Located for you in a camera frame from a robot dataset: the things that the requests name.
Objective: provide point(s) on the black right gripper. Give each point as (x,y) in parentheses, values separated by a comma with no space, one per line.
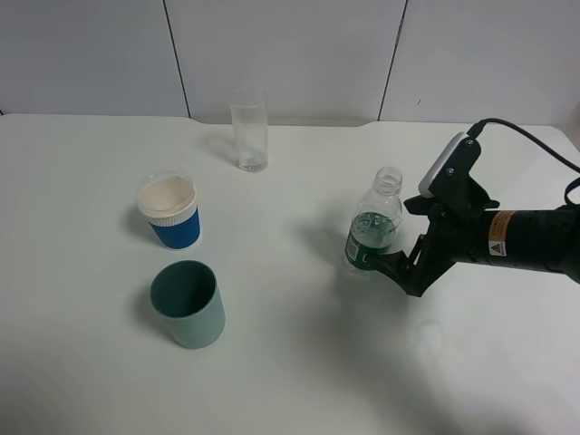
(449,240)

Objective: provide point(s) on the teal green plastic cup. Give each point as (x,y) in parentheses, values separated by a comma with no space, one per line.
(186,297)

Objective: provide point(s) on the blue white ribbed cup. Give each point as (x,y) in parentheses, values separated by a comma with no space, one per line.
(169,202)

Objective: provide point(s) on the tall clear drinking glass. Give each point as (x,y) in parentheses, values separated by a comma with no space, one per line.
(250,123)

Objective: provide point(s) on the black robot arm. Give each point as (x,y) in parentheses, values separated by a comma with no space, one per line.
(537,240)

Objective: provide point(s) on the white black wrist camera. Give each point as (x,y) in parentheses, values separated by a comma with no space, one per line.
(449,182)

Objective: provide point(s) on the clear plastic bottle green label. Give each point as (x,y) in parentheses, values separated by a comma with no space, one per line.
(375,222)

